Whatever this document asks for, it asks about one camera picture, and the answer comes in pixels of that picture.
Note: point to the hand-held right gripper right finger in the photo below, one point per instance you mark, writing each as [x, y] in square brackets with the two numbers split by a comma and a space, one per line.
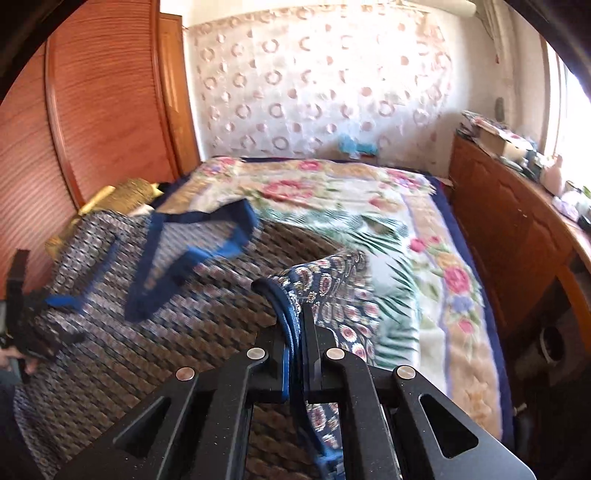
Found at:
[314, 364]

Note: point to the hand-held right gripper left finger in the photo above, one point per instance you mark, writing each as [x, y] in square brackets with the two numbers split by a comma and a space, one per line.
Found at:
[272, 369]

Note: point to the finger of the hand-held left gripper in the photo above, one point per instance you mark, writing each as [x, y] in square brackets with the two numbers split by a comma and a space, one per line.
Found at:
[46, 332]

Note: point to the navy floral medallion cloth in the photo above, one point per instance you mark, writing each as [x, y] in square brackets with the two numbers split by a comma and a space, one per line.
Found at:
[337, 286]

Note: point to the person's left hand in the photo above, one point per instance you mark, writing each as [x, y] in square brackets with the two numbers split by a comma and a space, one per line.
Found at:
[28, 365]

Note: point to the palm leaf print cloth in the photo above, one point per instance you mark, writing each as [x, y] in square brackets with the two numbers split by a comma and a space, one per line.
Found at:
[392, 277]

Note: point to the yellow sunflower print cloth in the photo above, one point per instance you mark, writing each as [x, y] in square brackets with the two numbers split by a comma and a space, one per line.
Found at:
[120, 194]

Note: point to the wooden headboard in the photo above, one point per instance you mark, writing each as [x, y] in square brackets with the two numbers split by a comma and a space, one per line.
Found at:
[92, 115]

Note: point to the floral plush blanket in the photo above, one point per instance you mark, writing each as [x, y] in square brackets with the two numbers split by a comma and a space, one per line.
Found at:
[323, 184]

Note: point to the black round container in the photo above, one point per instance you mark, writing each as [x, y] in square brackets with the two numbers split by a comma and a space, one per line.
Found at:
[553, 345]

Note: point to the long wooden cabinet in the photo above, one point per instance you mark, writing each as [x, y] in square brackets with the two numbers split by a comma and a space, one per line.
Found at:
[508, 221]

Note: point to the circle pattern sheer curtain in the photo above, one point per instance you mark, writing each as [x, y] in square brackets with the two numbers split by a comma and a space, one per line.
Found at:
[314, 83]

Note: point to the pile of printed boxes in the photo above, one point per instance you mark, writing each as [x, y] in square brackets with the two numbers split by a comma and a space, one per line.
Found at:
[475, 122]

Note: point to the open cardboard box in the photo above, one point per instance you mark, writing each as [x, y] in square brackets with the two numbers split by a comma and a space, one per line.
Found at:
[501, 141]

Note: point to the white jar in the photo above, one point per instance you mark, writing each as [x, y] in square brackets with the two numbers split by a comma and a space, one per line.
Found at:
[553, 175]

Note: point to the window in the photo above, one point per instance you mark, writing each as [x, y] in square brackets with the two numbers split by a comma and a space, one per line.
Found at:
[572, 120]

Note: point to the green wall hanging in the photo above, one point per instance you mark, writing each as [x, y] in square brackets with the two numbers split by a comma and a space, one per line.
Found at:
[500, 107]

